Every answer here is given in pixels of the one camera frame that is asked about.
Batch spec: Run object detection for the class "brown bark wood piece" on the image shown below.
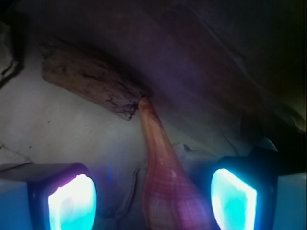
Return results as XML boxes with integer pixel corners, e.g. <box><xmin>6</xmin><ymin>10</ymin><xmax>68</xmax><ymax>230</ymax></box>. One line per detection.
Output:
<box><xmin>40</xmin><ymin>39</ymin><xmax>149</xmax><ymax>121</ymax></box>

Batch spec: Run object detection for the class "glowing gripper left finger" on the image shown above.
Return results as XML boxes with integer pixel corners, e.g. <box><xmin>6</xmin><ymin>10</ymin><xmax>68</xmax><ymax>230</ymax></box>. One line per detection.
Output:
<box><xmin>0</xmin><ymin>163</ymin><xmax>97</xmax><ymax>230</ymax></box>

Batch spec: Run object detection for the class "brown spiral conch shell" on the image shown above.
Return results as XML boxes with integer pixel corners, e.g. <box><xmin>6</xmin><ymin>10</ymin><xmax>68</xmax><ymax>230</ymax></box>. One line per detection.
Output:
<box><xmin>138</xmin><ymin>97</ymin><xmax>214</xmax><ymax>230</ymax></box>

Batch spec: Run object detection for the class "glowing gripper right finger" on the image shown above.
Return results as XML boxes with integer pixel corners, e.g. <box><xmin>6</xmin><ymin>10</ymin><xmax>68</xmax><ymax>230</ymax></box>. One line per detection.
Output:
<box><xmin>211</xmin><ymin>138</ymin><xmax>307</xmax><ymax>230</ymax></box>

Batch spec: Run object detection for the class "brown paper bag liner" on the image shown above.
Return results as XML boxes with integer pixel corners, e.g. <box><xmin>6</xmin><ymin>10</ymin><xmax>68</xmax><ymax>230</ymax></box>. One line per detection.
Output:
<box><xmin>0</xmin><ymin>0</ymin><xmax>307</xmax><ymax>230</ymax></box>

